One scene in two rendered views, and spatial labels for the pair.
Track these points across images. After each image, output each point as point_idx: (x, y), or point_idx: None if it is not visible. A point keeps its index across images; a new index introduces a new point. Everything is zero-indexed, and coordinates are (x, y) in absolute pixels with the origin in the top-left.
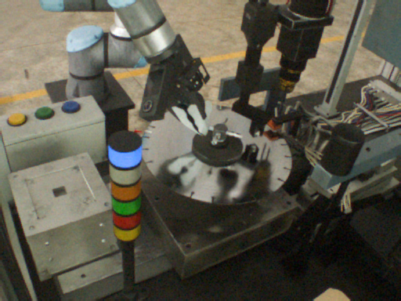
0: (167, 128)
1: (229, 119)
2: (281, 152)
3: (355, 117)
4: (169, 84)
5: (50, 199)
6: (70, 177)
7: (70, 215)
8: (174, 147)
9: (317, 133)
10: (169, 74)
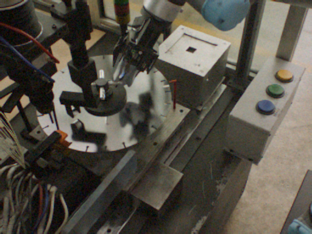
0: (153, 95)
1: (107, 132)
2: (47, 117)
3: None
4: (138, 22)
5: (191, 44)
6: (194, 59)
7: (170, 41)
8: (136, 81)
9: (8, 178)
10: (140, 20)
